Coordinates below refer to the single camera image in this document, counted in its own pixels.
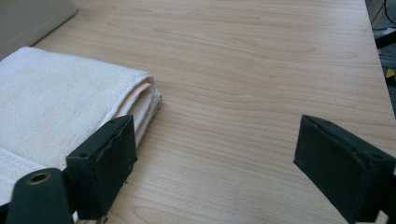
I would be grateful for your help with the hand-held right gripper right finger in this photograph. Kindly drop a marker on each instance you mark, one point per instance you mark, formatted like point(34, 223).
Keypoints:
point(339, 168)

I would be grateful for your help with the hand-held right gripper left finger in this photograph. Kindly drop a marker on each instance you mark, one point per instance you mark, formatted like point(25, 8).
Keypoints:
point(102, 165)

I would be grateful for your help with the white towel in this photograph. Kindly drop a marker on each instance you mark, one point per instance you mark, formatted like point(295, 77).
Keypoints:
point(56, 109)

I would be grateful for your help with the yellow floor marker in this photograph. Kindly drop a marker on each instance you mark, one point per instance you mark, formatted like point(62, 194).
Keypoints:
point(390, 73)

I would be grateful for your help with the black metal stand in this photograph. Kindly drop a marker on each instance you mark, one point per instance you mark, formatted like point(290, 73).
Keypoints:
point(385, 39)

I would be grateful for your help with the grey box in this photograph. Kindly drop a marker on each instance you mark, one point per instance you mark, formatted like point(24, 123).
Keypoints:
point(28, 21)

